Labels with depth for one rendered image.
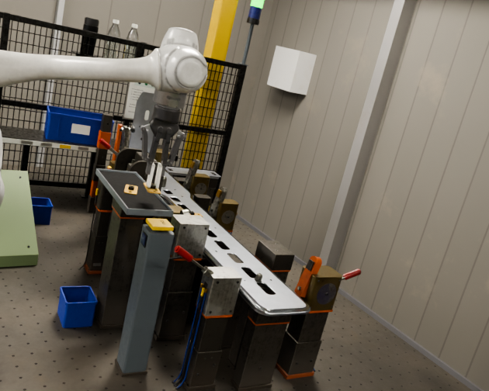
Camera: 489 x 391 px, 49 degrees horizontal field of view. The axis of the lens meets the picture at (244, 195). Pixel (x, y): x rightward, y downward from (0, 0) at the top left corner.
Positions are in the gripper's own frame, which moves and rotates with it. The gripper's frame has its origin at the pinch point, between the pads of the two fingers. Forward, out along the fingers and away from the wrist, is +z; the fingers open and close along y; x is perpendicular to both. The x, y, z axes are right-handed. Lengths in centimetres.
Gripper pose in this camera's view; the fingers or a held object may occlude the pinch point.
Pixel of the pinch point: (154, 174)
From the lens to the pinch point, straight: 156.2
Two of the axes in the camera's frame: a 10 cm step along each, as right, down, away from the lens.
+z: -2.3, 9.4, 2.6
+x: -3.4, -3.3, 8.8
